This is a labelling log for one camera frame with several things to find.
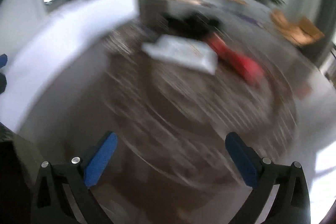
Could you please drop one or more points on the orange lounge chair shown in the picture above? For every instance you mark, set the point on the orange lounge chair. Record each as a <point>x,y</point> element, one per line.
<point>302,33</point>

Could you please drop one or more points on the white plastic packet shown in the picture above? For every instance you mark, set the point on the white plastic packet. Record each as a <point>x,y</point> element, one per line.
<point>188,53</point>

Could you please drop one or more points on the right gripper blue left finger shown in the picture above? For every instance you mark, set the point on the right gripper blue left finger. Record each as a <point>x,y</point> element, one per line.
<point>50,203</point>

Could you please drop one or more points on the white storage box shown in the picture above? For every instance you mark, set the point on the white storage box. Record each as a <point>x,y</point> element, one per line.
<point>63,38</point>

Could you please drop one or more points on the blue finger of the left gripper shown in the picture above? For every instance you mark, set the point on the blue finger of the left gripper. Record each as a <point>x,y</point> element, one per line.
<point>3,60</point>

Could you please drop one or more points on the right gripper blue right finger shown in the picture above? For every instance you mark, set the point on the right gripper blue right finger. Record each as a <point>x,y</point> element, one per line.
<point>291,204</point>

